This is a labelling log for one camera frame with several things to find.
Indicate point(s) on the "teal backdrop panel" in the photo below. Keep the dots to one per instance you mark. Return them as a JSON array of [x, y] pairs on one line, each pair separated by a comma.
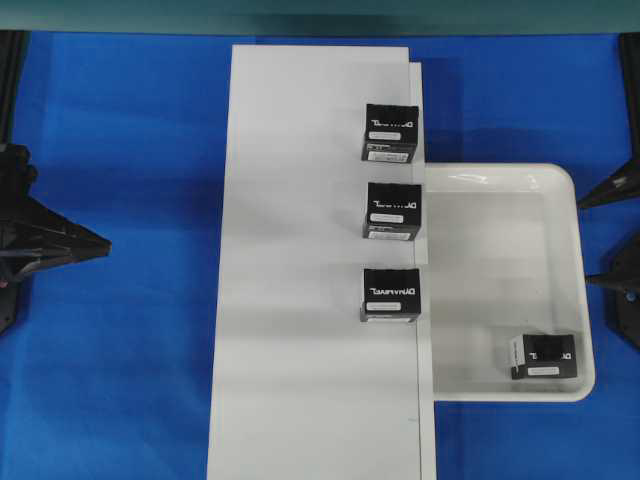
[[325, 18]]

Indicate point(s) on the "white plastic tray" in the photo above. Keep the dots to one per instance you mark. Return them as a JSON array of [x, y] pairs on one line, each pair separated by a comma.
[[504, 258]]

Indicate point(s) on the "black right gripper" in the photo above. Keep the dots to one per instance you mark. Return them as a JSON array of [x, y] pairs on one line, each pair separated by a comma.
[[622, 280]]

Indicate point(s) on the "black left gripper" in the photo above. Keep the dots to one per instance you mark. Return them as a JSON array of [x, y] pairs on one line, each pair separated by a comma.
[[17, 177]]

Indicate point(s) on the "black white box in tray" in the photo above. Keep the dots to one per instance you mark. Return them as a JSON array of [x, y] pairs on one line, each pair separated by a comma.
[[542, 356]]

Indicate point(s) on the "blue table cloth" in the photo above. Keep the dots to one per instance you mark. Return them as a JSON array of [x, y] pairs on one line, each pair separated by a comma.
[[107, 372]]

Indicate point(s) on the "black white box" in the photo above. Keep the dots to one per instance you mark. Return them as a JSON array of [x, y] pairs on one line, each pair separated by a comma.
[[391, 295], [390, 134], [393, 211], [542, 356]]

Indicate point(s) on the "white base board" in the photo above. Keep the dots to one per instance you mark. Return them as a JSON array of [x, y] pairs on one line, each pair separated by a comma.
[[302, 387]]

